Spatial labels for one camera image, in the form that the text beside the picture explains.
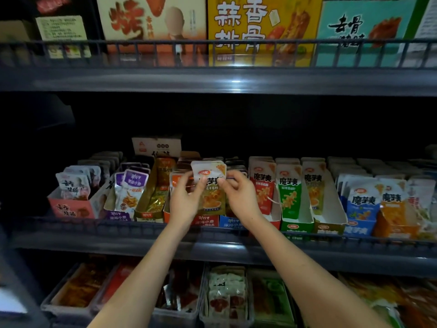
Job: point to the orange yellow printed carton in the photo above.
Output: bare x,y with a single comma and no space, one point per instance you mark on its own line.
263,24

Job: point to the person's left hand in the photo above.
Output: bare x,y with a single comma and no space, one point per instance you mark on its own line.
186,205

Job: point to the green printed carton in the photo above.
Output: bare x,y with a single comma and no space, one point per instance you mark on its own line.
362,27

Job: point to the pink white display carton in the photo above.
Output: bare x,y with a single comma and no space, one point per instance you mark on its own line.
68,208

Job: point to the dark orange snack packs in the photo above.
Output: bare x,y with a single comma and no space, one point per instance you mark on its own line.
78,287

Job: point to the plain brown carton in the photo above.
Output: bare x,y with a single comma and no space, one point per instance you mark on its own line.
15,34

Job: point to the person's right forearm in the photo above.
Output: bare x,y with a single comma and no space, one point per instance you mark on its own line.
314,280

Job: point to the pile of orange yellow packets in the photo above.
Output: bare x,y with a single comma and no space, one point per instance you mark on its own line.
410,293

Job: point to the clear plastic tray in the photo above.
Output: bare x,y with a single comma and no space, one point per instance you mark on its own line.
158,317
101,307
202,321
46,309

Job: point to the person's left forearm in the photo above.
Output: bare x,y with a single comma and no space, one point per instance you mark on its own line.
140,280

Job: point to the green snack packets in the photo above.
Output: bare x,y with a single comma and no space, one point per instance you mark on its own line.
388,316

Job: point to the person's right hand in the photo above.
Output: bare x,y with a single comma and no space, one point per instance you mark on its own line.
240,198

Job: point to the handful of tan white-top packets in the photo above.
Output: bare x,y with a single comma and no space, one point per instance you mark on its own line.
210,170

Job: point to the yellow label dark carton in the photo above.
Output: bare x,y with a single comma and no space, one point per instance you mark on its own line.
61,27

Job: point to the row of snack display cartons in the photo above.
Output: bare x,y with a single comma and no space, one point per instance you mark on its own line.
307,194

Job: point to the grey metal store shelf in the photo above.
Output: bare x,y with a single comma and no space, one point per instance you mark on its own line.
205,82

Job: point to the pile of red snack packets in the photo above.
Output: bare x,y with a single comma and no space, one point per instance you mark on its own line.
116,276

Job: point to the white label carton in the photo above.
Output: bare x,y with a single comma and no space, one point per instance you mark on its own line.
427,24

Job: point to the green orange display carton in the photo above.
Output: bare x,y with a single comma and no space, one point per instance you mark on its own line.
272,300

